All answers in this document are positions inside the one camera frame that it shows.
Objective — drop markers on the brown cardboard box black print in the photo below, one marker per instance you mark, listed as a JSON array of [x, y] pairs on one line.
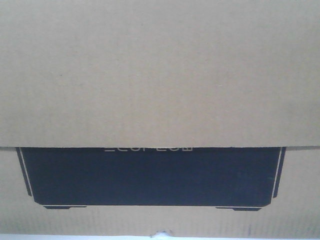
[[153, 73]]

